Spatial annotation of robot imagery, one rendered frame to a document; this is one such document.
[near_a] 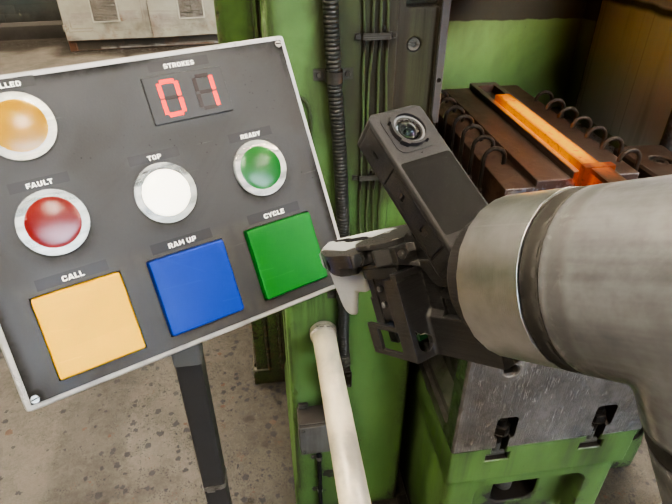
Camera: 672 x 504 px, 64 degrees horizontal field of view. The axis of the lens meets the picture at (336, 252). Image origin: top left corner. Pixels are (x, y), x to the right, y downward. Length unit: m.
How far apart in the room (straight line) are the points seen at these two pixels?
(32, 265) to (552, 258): 0.42
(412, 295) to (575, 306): 0.14
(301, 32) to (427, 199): 0.50
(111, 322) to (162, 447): 1.21
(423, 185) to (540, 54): 0.99
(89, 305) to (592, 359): 0.41
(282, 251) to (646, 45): 0.80
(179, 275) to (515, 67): 0.94
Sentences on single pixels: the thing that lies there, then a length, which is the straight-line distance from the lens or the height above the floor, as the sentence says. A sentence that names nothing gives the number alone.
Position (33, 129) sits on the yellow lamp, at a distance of 0.54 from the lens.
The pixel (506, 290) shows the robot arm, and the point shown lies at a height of 1.18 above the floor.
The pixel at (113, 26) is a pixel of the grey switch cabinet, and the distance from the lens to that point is 6.04.
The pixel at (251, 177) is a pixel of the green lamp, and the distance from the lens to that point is 0.56.
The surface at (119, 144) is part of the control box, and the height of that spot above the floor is 1.13.
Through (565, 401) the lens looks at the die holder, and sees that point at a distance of 1.06.
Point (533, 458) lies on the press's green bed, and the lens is 1.18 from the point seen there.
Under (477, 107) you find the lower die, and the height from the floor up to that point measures 0.99.
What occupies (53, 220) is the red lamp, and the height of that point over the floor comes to 1.09.
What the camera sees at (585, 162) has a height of 1.01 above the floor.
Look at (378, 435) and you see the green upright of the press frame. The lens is 1.32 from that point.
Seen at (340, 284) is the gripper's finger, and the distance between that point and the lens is 0.44.
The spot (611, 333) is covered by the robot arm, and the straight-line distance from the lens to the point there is 0.23.
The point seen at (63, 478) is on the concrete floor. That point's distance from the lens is 1.75.
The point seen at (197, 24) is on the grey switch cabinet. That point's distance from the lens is 5.98.
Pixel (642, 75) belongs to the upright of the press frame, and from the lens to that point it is 1.15.
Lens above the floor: 1.33
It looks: 34 degrees down
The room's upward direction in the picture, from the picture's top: straight up
